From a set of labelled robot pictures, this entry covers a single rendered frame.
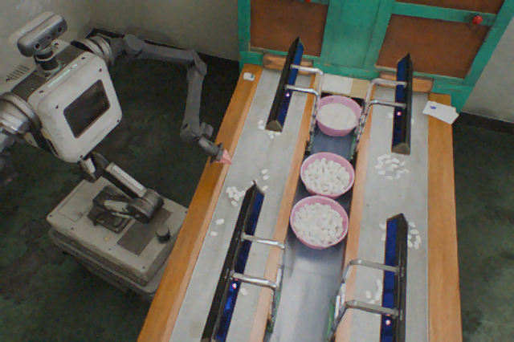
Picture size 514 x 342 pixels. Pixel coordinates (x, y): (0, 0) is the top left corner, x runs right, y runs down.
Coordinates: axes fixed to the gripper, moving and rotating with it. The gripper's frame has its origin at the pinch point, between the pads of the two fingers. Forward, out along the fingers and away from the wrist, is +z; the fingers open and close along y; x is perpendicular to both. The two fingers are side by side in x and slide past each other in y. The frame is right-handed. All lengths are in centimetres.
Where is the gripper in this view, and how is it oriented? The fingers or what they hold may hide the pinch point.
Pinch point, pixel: (230, 162)
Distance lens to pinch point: 208.4
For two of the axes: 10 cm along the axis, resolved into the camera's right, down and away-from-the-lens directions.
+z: 7.5, 5.2, 4.0
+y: 2.3, -7.8, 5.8
